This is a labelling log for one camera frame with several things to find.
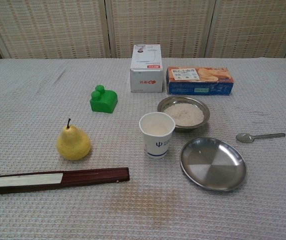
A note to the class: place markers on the metal spoon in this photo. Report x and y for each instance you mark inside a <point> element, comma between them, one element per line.
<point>244,138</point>

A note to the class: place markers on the steel bowl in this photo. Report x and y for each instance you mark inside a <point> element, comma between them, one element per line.
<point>165,103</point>

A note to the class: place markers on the white paper cup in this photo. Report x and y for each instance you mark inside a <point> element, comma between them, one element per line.
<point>158,147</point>

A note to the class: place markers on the white product box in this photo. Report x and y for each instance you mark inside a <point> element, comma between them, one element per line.
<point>146,80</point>

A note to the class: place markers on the green toy block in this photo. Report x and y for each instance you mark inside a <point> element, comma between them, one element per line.
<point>105,102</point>

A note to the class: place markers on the blue orange biscuit box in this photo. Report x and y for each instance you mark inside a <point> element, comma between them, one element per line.
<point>198,87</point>

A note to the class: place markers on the dark red folded fan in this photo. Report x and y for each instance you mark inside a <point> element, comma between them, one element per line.
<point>95,176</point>

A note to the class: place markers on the yellow pear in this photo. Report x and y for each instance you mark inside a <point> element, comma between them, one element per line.
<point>73,145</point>

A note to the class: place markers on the steel plate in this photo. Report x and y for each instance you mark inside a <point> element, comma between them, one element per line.
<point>213,165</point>

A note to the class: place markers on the bamboo screen panel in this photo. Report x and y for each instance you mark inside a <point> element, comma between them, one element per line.
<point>258,25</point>
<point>45,25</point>
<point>158,22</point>

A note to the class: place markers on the white woven tablecloth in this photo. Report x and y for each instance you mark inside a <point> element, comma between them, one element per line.
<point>33,100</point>

